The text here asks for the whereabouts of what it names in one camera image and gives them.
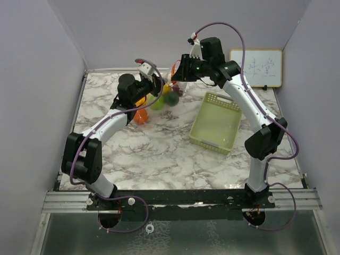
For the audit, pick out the small whiteboard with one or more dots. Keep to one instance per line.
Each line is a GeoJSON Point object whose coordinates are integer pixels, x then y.
{"type": "Point", "coordinates": [263, 67]}

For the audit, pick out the orange toy pumpkin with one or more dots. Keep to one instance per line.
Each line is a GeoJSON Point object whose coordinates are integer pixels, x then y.
{"type": "Point", "coordinates": [141, 117]}

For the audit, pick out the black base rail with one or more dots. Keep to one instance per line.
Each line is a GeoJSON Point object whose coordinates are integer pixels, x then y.
{"type": "Point", "coordinates": [173, 205]}

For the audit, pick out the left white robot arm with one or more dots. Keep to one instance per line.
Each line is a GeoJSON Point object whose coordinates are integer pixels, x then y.
{"type": "Point", "coordinates": [83, 158]}

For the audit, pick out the clear zip top bag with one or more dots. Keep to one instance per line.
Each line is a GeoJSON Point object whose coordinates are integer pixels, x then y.
{"type": "Point", "coordinates": [144, 101]}

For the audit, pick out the yellow toy lemon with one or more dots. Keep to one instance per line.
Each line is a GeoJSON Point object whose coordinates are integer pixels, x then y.
{"type": "Point", "coordinates": [166, 88]}

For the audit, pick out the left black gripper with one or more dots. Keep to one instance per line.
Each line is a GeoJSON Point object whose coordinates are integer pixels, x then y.
{"type": "Point", "coordinates": [154, 84]}

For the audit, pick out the dark red toy fruit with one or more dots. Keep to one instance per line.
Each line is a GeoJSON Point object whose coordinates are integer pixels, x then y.
{"type": "Point", "coordinates": [179, 91]}

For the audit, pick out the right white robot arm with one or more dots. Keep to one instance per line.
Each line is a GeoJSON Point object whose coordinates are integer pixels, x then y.
{"type": "Point", "coordinates": [267, 129]}

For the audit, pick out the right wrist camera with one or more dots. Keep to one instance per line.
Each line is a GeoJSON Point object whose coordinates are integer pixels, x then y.
{"type": "Point", "coordinates": [195, 51]}

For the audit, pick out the light green toy apple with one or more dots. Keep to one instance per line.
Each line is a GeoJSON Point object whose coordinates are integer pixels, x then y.
{"type": "Point", "coordinates": [158, 105]}

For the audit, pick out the dark green toy lime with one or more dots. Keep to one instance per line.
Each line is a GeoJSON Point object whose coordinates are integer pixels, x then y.
{"type": "Point", "coordinates": [171, 99]}

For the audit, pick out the pale green plastic basket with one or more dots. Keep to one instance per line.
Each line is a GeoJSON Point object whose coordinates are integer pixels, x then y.
{"type": "Point", "coordinates": [217, 123]}

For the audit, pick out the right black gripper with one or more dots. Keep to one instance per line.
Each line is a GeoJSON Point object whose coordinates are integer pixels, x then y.
{"type": "Point", "coordinates": [184, 73]}

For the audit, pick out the clear bag orange slider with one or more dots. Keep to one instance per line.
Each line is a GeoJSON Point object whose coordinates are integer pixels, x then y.
{"type": "Point", "coordinates": [172, 90]}

